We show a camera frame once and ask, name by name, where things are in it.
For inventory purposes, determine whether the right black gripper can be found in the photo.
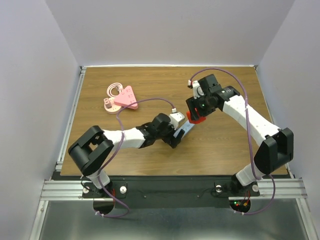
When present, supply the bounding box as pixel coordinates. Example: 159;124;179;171
185;92;215;122

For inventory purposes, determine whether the red cube socket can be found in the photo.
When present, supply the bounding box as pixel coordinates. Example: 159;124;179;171
186;111;206;124

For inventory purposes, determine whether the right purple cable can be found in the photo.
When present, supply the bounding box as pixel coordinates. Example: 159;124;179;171
188;68;277;216

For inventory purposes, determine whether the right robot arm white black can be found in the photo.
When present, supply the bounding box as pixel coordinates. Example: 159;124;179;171
186;74;294;195

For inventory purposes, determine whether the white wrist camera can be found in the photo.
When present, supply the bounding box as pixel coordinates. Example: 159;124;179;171
169;107;185;130
187;80;204;99

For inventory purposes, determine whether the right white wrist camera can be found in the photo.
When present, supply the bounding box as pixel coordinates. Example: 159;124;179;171
187;80;204;99

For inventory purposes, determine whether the blue power strip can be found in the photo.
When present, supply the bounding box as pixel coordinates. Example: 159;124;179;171
173;121;195;138

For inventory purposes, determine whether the purple cable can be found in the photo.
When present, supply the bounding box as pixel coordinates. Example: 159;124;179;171
98;98;177;218
188;68;277;216

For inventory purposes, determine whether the pink triangular power strip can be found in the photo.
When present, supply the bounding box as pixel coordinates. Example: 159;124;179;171
114;85;138;110

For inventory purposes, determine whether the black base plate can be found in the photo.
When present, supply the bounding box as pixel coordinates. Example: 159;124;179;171
82;174;261;210

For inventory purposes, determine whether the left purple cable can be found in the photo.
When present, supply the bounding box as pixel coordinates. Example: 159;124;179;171
98;98;177;218

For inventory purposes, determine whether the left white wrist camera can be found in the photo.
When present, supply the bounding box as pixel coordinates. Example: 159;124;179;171
169;107;185;130

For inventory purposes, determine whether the aluminium rail frame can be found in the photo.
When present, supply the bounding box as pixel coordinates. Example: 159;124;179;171
29;66;309;240

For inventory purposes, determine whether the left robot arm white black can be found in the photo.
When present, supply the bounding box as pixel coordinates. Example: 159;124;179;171
68;112;185;197

